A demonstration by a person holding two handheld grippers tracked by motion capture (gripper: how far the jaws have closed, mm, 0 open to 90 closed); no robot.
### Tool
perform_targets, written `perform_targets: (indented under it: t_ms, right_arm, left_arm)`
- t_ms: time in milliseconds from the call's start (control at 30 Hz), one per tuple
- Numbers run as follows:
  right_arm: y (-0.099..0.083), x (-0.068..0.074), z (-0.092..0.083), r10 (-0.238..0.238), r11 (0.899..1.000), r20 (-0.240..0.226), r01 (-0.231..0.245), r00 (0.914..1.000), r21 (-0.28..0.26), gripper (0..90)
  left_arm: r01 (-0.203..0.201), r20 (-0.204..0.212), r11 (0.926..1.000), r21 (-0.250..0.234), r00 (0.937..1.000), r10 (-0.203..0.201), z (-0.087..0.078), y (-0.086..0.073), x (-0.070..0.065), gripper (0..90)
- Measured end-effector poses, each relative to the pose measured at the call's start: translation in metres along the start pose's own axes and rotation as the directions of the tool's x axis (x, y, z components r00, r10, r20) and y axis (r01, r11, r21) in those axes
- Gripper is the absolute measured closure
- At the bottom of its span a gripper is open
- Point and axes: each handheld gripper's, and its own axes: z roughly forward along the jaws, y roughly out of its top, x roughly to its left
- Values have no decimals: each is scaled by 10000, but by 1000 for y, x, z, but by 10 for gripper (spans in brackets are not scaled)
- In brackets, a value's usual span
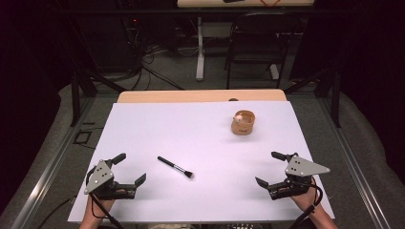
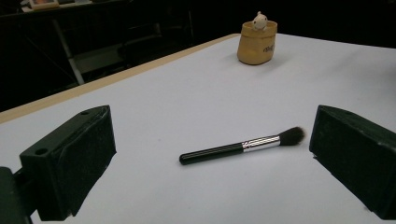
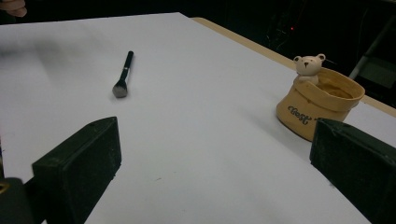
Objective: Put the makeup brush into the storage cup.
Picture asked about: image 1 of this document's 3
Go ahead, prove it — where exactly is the aluminium floor rail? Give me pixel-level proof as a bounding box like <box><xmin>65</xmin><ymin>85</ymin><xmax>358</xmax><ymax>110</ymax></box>
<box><xmin>318</xmin><ymin>96</ymin><xmax>394</xmax><ymax>229</ymax></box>
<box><xmin>11</xmin><ymin>94</ymin><xmax>96</xmax><ymax>229</ymax></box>

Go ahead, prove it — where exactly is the bundle of black cables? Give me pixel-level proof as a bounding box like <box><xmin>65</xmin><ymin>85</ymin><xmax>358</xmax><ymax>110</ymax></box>
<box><xmin>114</xmin><ymin>0</ymin><xmax>185</xmax><ymax>92</ymax></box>

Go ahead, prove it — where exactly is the round wooden cup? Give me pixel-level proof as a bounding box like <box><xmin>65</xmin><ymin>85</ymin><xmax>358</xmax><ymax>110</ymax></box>
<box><xmin>230</xmin><ymin>109</ymin><xmax>257</xmax><ymax>136</ymax></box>

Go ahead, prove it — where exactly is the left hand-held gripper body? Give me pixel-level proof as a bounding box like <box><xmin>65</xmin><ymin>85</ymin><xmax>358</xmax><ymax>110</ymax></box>
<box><xmin>83</xmin><ymin>158</ymin><xmax>138</xmax><ymax>201</ymax></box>

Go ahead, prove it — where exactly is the right hand-held gripper cable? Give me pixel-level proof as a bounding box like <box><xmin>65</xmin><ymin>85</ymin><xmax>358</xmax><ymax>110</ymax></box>
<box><xmin>287</xmin><ymin>177</ymin><xmax>325</xmax><ymax>229</ymax></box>

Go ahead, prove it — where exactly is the black metal frame stand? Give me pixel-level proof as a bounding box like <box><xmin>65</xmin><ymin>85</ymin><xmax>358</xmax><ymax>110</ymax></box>
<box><xmin>70</xmin><ymin>68</ymin><xmax>128</xmax><ymax>128</ymax></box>
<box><xmin>284</xmin><ymin>65</ymin><xmax>342</xmax><ymax>129</ymax></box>

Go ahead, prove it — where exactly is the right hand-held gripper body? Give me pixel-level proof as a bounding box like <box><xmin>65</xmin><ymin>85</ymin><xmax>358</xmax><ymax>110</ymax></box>
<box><xmin>266</xmin><ymin>153</ymin><xmax>331</xmax><ymax>201</ymax></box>

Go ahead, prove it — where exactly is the white desk leg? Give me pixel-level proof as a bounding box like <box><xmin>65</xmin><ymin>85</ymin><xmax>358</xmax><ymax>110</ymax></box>
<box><xmin>195</xmin><ymin>16</ymin><xmax>205</xmax><ymax>82</ymax></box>

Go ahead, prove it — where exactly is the hand-held gripper cable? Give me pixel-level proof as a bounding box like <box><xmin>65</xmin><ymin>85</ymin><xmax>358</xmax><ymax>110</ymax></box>
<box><xmin>85</xmin><ymin>166</ymin><xmax>126</xmax><ymax>229</ymax></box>
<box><xmin>287</xmin><ymin>177</ymin><xmax>325</xmax><ymax>229</ymax></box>

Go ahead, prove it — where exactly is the left hand-held gripper cable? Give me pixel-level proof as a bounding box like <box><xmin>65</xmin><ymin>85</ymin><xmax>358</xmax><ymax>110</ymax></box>
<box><xmin>85</xmin><ymin>166</ymin><xmax>126</xmax><ymax>229</ymax></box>

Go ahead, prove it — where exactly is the person's left hand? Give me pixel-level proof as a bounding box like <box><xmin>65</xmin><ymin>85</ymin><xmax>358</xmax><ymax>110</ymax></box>
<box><xmin>85</xmin><ymin>191</ymin><xmax>116</xmax><ymax>219</ymax></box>

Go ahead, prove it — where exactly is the black folding chair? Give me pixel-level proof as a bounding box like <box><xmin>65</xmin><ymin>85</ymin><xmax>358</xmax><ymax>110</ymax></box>
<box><xmin>224</xmin><ymin>11</ymin><xmax>301</xmax><ymax>91</ymax></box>

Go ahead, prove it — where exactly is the white table sheet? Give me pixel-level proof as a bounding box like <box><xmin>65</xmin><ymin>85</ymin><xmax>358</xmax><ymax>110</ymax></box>
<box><xmin>67</xmin><ymin>100</ymin><xmax>336</xmax><ymax>223</ymax></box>

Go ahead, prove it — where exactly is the black makeup brush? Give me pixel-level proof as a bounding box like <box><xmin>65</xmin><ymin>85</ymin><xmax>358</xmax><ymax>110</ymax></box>
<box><xmin>157</xmin><ymin>155</ymin><xmax>195</xmax><ymax>179</ymax></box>

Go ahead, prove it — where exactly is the person's right hand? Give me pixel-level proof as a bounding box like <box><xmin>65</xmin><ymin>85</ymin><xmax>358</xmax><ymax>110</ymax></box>
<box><xmin>289</xmin><ymin>180</ymin><xmax>320</xmax><ymax>214</ymax></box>

